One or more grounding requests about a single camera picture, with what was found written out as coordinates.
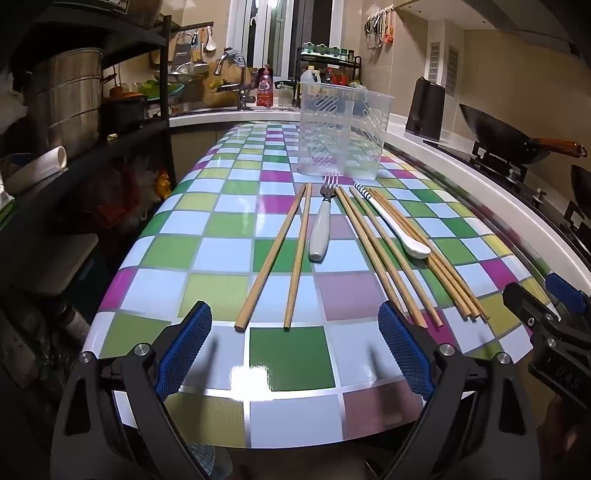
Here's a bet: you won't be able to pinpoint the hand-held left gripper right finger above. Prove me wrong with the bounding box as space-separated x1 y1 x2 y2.
378 300 541 480

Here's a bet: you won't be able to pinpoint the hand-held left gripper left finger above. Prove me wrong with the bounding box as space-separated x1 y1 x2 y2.
51 300 218 480

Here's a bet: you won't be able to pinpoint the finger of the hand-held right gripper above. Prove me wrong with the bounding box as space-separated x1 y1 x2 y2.
502 282 558 329
546 272 591 319

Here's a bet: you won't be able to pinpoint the white ceramic spoon striped handle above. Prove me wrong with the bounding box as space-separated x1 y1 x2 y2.
353 183 432 259

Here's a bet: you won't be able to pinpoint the white-handled metal fork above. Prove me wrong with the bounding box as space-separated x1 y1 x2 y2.
308 173 340 263

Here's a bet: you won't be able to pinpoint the clear plastic utensil holder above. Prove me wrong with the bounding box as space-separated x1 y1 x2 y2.
298 82 395 181

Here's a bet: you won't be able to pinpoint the person's right hand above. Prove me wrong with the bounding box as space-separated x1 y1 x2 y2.
538 397 591 480

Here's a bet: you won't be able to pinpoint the checkered colourful tablecloth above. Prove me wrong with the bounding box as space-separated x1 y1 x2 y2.
76 122 566 462

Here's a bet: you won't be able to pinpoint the black gas stove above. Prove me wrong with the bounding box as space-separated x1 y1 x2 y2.
422 138 591 259

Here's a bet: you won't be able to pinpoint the grey flat board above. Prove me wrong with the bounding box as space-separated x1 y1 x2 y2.
14 233 100 296

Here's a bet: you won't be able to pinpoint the black electric kettle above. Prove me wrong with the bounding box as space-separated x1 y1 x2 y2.
405 77 446 139

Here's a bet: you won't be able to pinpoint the black metal shelf rack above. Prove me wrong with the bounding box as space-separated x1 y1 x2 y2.
0 14 215 296

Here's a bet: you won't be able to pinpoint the white plastic pipe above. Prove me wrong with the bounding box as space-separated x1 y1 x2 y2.
2 145 69 195

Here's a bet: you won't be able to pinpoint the steel kitchen sink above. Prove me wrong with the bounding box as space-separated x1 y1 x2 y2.
171 104 296 116

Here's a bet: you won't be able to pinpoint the black pot orange lid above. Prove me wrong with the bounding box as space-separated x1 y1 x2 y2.
102 92 148 132

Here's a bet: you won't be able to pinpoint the wooden cutting board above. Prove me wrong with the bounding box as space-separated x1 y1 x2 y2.
203 62 259 107

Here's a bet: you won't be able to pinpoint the green plastic bowls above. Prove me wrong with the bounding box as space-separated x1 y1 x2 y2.
139 79 185 100

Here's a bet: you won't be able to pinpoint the chrome kitchen faucet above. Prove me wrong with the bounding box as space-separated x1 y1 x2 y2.
213 52 257 112

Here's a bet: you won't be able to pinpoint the grey range hood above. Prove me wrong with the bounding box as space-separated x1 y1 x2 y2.
406 0 591 56

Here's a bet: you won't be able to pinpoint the red dish soap bottle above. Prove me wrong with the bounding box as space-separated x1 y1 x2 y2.
256 65 275 109

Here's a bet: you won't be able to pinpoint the clear jar green lid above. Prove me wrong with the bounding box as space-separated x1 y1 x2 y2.
276 79 296 108

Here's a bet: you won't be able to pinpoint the large steel stockpot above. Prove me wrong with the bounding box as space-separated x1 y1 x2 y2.
21 47 105 160

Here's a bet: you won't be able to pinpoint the black spice rack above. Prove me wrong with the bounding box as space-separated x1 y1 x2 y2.
295 41 363 90

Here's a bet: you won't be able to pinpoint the hanging kitchen scissors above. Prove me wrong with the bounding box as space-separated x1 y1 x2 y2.
364 16 383 49

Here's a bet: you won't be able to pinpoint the row of spice jars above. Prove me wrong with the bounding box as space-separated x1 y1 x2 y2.
301 42 356 63

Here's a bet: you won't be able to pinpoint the white framed window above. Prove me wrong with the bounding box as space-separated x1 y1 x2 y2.
228 0 345 81

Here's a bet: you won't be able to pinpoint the black wok orange handle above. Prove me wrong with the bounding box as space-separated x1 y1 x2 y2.
458 104 588 167

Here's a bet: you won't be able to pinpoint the white wall vent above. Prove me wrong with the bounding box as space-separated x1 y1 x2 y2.
445 45 460 99
427 41 441 84

